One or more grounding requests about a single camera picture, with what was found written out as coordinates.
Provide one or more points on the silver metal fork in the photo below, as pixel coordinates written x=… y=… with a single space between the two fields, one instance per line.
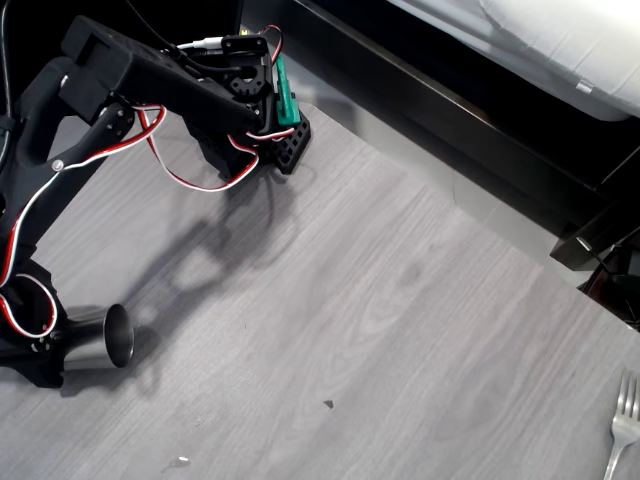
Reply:
x=625 y=425

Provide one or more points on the stainless steel cup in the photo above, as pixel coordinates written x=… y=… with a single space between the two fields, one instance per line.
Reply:
x=90 y=340

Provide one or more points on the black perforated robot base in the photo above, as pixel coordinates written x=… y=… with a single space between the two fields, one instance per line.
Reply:
x=292 y=145

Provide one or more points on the white bed mattress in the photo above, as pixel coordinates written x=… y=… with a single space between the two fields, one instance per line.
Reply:
x=550 y=40

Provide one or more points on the small white crumb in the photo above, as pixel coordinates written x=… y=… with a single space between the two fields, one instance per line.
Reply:
x=181 y=460

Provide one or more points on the small dark speck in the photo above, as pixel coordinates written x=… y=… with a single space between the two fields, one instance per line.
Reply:
x=328 y=403

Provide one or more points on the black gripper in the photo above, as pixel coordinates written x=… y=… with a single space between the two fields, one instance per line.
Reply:
x=26 y=361

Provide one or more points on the green circuit board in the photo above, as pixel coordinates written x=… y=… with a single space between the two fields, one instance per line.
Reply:
x=287 y=100

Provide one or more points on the dark wooden bed frame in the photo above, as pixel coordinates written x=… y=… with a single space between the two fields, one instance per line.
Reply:
x=450 y=110

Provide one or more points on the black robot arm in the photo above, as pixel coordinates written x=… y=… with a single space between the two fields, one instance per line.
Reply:
x=150 y=80

